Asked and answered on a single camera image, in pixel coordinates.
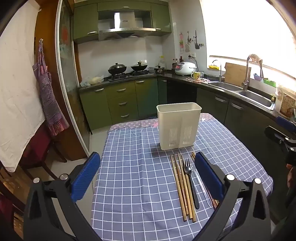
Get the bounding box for wooden cutting board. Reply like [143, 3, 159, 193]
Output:
[224, 62, 251, 87]

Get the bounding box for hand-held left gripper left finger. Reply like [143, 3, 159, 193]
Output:
[23, 152, 102, 241]

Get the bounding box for wooden chopstick with red end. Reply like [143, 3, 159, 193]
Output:
[173, 154, 189, 216]

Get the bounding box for tall steel faucet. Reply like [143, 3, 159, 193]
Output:
[242, 54, 263, 91]

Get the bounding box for patterned plastic bag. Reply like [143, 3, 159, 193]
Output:
[275, 85, 296, 119]

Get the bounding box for steel range hood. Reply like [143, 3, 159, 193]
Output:
[97, 10, 153, 41]

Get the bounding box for white sheet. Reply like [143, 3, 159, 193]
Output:
[0, 22, 46, 172]

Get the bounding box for bright window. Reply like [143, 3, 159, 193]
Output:
[201, 0, 296, 82]

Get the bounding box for cream plastic utensil holder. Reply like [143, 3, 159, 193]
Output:
[156, 102, 202, 151]

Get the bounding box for purple checked apron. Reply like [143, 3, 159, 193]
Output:
[33, 39, 70, 136]

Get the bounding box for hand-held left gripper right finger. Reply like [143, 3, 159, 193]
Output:
[195, 152, 271, 241]

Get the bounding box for sauce bottles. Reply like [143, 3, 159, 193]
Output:
[172, 57, 184, 70]

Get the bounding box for dark base cabinets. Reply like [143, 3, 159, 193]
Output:
[167, 80, 289, 186]

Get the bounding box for black handle fork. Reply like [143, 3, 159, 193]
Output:
[182, 158, 200, 209]

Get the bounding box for small steel faucet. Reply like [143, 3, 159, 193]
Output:
[212, 60, 225, 82]

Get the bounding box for person's right hand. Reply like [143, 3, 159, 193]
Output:
[286, 163, 296, 188]

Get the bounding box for green base cabinets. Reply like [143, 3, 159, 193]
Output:
[79, 77, 167, 132]

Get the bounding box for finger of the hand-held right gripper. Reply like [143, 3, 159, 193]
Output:
[265, 126, 296, 151]
[276, 116, 296, 133]

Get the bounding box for white rice cooker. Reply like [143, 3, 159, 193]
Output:
[175, 62, 197, 76]

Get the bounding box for steel double sink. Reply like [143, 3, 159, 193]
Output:
[208, 81, 276, 110]

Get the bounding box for pink cloth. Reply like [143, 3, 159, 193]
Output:
[186, 77, 210, 83]

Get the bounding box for white sliding door frame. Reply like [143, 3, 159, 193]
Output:
[55, 0, 91, 158]

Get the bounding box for green wall cabinet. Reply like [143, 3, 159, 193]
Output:
[97, 1, 152, 12]
[73, 3, 99, 44]
[151, 3, 172, 37]

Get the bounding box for black gas stove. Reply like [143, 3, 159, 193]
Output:
[108, 71, 154, 81]

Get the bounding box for red chair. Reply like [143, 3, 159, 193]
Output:
[20, 125, 68, 178]

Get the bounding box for black wok with lid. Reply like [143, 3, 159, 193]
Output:
[108, 62, 127, 75]

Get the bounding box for blue checked tablecloth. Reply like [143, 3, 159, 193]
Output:
[91, 113, 274, 241]

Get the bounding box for clear handle utensil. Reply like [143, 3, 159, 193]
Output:
[190, 157, 213, 208]

